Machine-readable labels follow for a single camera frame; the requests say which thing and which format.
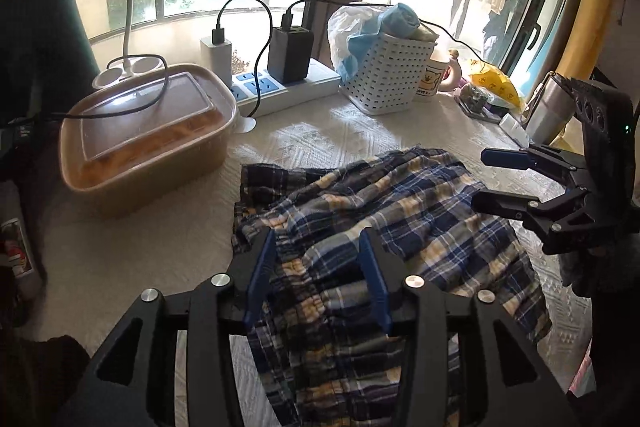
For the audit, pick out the blue plastic bag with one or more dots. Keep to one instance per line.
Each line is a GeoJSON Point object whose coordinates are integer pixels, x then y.
{"type": "Point", "coordinates": [352, 30]}

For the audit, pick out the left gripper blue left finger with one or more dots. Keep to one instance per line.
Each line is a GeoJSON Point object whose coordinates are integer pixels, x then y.
{"type": "Point", "coordinates": [250, 273]}

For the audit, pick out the white power strip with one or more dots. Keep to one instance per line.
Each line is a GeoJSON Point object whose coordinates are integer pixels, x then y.
{"type": "Point", "coordinates": [320, 82]}

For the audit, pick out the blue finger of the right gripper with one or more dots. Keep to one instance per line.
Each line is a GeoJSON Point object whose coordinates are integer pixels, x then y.
{"type": "Point", "coordinates": [505, 205]}
{"type": "Point", "coordinates": [509, 159]}

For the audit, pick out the white lotion tube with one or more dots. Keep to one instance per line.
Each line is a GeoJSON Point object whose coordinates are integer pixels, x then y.
{"type": "Point", "coordinates": [513, 129]}

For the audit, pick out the white bear mug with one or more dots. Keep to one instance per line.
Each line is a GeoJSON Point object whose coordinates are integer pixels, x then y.
{"type": "Point", "coordinates": [443, 73]}

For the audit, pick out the black charger brick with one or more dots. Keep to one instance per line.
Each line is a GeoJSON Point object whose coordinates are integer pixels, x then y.
{"type": "Point", "coordinates": [289, 54]}

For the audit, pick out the brown lidded food container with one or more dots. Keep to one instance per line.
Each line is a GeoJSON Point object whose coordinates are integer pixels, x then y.
{"type": "Point", "coordinates": [140, 138]}

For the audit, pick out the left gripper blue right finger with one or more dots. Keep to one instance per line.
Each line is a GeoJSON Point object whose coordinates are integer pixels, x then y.
{"type": "Point", "coordinates": [385, 276]}

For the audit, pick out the white perforated plastic basket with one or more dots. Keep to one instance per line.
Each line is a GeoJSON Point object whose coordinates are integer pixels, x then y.
{"type": "Point", "coordinates": [389, 74]}

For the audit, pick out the steel travel tumbler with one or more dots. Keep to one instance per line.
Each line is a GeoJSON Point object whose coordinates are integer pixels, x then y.
{"type": "Point", "coordinates": [549, 109]}

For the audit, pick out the white charger adapter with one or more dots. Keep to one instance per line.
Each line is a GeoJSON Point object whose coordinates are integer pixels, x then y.
{"type": "Point", "coordinates": [218, 59]}

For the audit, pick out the yellow snack bag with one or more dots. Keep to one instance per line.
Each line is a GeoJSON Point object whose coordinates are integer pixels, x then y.
{"type": "Point", "coordinates": [491, 78]}

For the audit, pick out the small green figurine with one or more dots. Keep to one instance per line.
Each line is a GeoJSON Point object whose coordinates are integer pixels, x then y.
{"type": "Point", "coordinates": [473, 98]}

